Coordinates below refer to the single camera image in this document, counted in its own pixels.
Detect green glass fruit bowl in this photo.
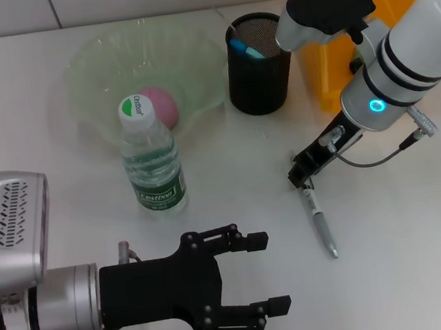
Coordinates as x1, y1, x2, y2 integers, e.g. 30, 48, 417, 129
59, 11, 238, 153

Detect pink peach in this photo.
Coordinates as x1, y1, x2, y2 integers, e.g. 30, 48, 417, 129
138, 83, 181, 134

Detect yellow plastic bin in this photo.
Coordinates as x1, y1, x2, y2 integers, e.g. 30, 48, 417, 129
291, 0, 435, 116

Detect grey ballpoint pen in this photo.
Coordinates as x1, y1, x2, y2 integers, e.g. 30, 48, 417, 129
298, 176, 340, 263

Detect light blue scissors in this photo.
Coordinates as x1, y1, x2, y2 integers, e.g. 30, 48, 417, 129
229, 35, 268, 63

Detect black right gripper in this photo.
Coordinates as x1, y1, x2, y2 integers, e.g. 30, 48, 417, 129
282, 112, 369, 191

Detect clear green-label water bottle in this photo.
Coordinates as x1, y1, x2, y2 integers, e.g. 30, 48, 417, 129
114, 89, 192, 224

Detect left gripper cable connector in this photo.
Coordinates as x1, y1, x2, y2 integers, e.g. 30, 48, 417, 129
116, 239, 144, 265

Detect black mesh pen holder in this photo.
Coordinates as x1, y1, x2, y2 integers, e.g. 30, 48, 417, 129
220, 9, 298, 119

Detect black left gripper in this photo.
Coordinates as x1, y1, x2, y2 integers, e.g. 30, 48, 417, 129
93, 217, 296, 330

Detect grey right gripper cable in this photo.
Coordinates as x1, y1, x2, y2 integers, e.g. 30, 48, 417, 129
316, 104, 441, 173

